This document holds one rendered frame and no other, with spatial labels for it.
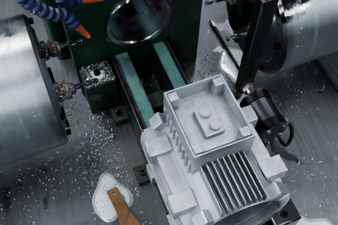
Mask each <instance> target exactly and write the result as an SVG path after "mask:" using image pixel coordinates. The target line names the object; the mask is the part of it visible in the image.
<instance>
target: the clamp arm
mask: <svg viewBox="0 0 338 225"><path fill-rule="evenodd" d="M278 2H279V0H256V1H255V6H254V9H253V14H252V18H251V22H250V26H249V30H248V34H247V38H246V42H245V46H244V51H243V55H242V59H241V62H240V67H239V71H238V75H237V79H236V84H235V89H236V91H237V92H238V94H242V93H244V92H245V89H244V87H246V89H249V88H250V86H249V84H250V85H251V87H254V81H255V78H256V75H257V71H258V68H259V65H260V61H261V58H262V55H263V52H264V48H265V45H266V42H267V38H268V35H269V32H270V28H271V25H272V22H273V18H274V15H275V12H276V9H277V5H278Z"/></svg>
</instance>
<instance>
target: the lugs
mask: <svg viewBox="0 0 338 225"><path fill-rule="evenodd" d="M148 121H149V123H150V126H151V128H152V130H153V131H159V132H160V131H161V130H162V129H164V128H165V127H166V119H165V118H164V117H163V113H161V112H157V113H156V114H155V115H153V116H152V117H151V118H150V119H149V120H148ZM265 189H266V191H267V192H268V194H269V196H270V198H271V200H279V199H281V198H282V197H284V196H285V195H287V194H288V192H287V190H286V188H285V186H284V185H283V183H282V182H279V181H274V182H272V183H271V184H269V185H268V186H266V187H265ZM271 219H272V217H271V216H270V217H269V218H268V219H266V220H265V221H263V222H261V223H260V224H258V225H261V224H264V223H266V222H267V221H269V220H271ZM191 221H192V223H193V225H212V224H214V223H215V221H214V219H213V217H212V215H211V213H210V211H209V210H208V209H206V210H200V211H199V212H197V213H196V214H194V215H193V216H192V217H191Z"/></svg>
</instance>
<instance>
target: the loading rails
mask: <svg viewBox="0 0 338 225"><path fill-rule="evenodd" d="M152 60H153V75H154V77H155V79H156V81H157V83H158V86H159V88H160V91H157V92H154V93H151V94H148V95H146V93H145V91H144V88H143V86H142V84H141V82H140V80H139V77H138V75H137V73H136V71H135V68H134V66H133V64H132V62H131V59H130V57H129V55H128V53H127V52H125V53H122V54H118V55H114V53H111V54H110V61H111V67H112V70H113V72H114V75H115V78H116V80H117V87H118V94H119V99H120V101H121V104H122V105H120V106H117V107H114V108H111V109H110V113H111V116H112V118H113V121H114V123H115V125H116V126H118V125H121V124H124V123H126V122H129V123H130V126H131V128H132V131H133V133H134V136H135V138H136V140H137V143H138V145H139V148H140V150H141V153H142V155H143V158H144V159H145V162H146V163H145V164H143V165H140V166H137V167H134V168H133V172H134V175H135V177H136V180H137V183H138V185H139V186H142V185H146V184H148V183H150V179H149V177H148V174H147V172H146V164H148V161H147V158H146V156H145V153H144V151H143V148H142V146H141V142H140V141H141V140H140V138H141V135H142V133H143V132H144V131H143V130H144V129H147V128H149V127H151V126H150V123H149V121H148V120H149V119H150V118H151V117H152V116H153V115H155V114H156V113H157V112H159V113H163V108H164V106H163V93H164V92H167V91H170V90H173V89H176V88H179V87H182V86H185V85H188V84H191V83H193V82H192V80H191V78H190V76H189V74H188V72H187V70H186V68H185V66H184V64H183V62H182V61H181V59H180V56H179V54H178V53H177V51H176V49H175V47H174V45H173V43H172V41H171V39H170V37H169V36H167V37H165V41H161V42H158V43H154V44H152ZM155 186H156V189H157V191H158V194H159V196H160V199H161V201H162V204H163V206H164V208H165V211H166V213H167V215H168V214H169V212H168V210H167V207H166V205H165V202H164V200H163V197H162V195H161V192H160V190H159V188H158V185H157V183H155Z"/></svg>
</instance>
